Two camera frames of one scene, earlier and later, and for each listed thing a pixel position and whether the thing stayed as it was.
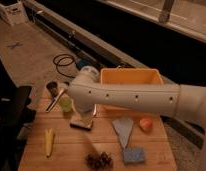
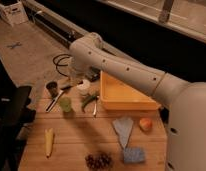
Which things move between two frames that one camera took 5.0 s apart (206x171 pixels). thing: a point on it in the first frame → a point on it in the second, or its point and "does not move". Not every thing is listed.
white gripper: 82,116 → 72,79
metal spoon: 95,109 does not move
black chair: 13,115 does not move
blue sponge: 133,155 does not move
